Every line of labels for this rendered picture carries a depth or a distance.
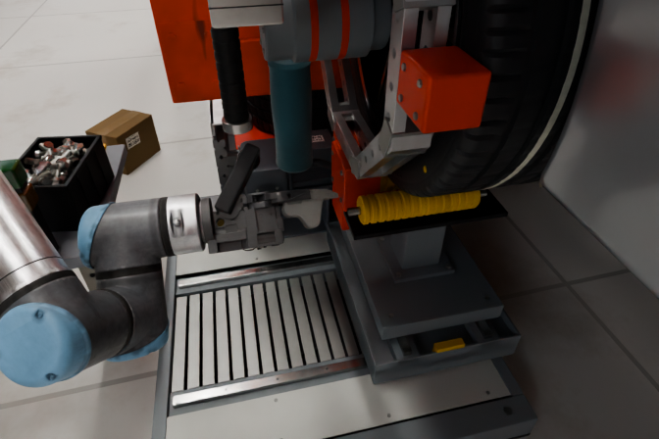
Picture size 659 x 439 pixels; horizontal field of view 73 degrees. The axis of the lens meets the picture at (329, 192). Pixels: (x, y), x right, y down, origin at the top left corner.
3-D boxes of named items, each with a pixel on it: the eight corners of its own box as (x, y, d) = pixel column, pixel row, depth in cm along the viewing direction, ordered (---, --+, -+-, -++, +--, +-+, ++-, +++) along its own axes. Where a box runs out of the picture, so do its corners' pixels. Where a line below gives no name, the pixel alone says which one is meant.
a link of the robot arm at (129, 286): (75, 371, 59) (67, 277, 60) (127, 347, 71) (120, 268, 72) (140, 365, 58) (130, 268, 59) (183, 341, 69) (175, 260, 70)
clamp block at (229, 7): (284, 24, 57) (281, -21, 54) (211, 29, 55) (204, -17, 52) (278, 14, 61) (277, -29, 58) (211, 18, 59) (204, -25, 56)
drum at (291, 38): (390, 67, 77) (398, -22, 69) (267, 77, 74) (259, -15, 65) (367, 40, 88) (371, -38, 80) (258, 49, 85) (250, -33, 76)
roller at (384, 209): (488, 212, 93) (495, 189, 89) (351, 232, 88) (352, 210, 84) (476, 195, 97) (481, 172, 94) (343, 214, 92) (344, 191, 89)
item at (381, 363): (512, 356, 111) (523, 332, 105) (373, 386, 105) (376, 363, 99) (431, 225, 150) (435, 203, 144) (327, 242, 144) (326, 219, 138)
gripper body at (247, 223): (284, 243, 74) (210, 254, 72) (278, 192, 75) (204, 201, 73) (288, 242, 67) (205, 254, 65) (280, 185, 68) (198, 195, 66)
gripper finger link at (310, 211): (341, 223, 72) (284, 231, 71) (336, 187, 73) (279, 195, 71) (345, 222, 69) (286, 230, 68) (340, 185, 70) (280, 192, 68)
